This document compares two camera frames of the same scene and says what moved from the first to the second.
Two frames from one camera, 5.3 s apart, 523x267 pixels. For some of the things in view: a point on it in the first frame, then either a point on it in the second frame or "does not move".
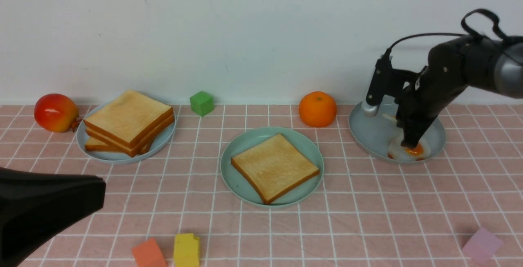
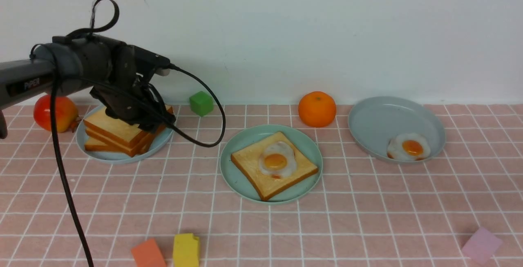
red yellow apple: (57, 112) does not move
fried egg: (390, 116) -> (277, 160)
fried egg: (420, 152) does not move
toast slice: (274, 167) does not move
